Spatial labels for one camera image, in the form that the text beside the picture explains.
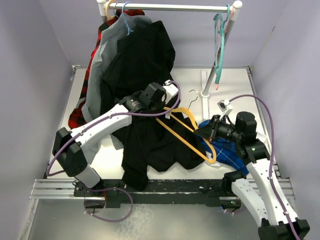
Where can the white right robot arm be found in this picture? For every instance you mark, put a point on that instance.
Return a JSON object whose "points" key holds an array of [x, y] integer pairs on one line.
{"points": [[273, 214]]}

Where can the aluminium frame rail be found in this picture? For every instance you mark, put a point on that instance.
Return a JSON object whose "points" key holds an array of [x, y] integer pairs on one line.
{"points": [[59, 188]]}

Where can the black hanging shirt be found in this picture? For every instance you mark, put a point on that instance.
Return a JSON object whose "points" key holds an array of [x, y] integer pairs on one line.
{"points": [[145, 56]]}

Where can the blue clothes hanger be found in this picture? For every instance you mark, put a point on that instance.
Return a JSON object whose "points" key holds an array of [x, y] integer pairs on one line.
{"points": [[126, 18]]}

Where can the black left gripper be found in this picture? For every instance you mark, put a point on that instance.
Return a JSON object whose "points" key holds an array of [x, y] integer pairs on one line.
{"points": [[162, 105]]}

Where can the white metal clothes rack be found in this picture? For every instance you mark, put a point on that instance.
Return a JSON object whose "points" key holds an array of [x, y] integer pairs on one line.
{"points": [[224, 21]]}

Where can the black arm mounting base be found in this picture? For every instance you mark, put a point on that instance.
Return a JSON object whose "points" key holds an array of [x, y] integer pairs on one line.
{"points": [[115, 192]]}

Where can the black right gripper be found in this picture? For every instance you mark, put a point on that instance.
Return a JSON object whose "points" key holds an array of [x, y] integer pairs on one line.
{"points": [[210, 131]]}

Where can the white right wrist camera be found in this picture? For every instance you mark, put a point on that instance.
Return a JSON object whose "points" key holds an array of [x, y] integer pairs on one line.
{"points": [[225, 107]]}

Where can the red plaid hanging shirt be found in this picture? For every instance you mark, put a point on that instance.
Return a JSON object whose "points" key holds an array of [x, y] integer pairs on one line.
{"points": [[85, 87]]}

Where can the grey hanging shirt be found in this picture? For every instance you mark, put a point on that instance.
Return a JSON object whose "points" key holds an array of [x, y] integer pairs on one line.
{"points": [[105, 50]]}

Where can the white shirt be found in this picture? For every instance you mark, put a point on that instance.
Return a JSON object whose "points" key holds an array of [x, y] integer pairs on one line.
{"points": [[211, 155]]}

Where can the teal clothes hanger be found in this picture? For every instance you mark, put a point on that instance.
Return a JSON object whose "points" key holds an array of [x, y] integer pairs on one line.
{"points": [[220, 45]]}

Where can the blue plaid shirt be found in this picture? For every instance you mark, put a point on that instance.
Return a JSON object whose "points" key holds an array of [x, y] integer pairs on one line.
{"points": [[226, 154]]}

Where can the beige clothes hanger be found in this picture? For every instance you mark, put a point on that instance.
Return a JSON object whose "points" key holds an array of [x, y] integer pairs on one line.
{"points": [[107, 9]]}

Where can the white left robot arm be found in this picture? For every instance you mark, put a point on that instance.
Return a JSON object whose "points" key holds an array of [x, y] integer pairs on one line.
{"points": [[76, 149]]}

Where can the black polo shirt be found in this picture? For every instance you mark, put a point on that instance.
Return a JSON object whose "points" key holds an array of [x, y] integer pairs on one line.
{"points": [[146, 143]]}

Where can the pink clothes hanger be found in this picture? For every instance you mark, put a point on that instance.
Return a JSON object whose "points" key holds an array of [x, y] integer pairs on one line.
{"points": [[217, 85]]}

